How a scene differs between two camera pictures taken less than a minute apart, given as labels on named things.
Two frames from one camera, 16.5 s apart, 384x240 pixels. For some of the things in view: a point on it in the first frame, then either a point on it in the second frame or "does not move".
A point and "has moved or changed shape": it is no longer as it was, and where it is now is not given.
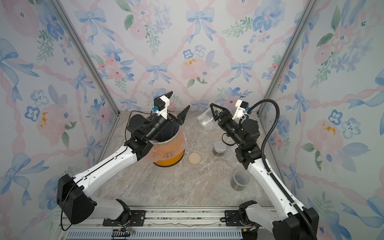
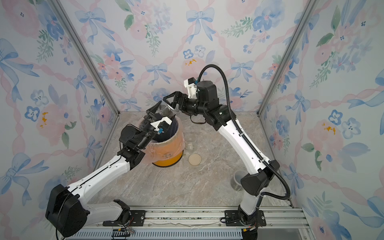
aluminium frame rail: [174, 223] does not move
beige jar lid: [194, 158] does not move
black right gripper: [223, 124] → [179, 100]
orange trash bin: [168, 149] does not move
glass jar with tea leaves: [206, 120] has moved or changed shape
